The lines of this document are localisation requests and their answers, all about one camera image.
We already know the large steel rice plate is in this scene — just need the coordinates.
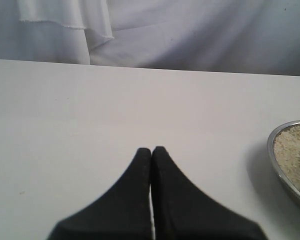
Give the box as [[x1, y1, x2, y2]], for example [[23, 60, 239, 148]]
[[267, 120, 300, 208]]

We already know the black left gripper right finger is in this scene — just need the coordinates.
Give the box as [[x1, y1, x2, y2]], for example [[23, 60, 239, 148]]
[[151, 146, 267, 240]]

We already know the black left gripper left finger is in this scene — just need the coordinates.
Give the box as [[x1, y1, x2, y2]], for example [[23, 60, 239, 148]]
[[48, 148, 152, 240]]

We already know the white backdrop cloth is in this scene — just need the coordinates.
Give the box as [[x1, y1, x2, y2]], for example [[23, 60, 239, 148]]
[[0, 0, 300, 76]]

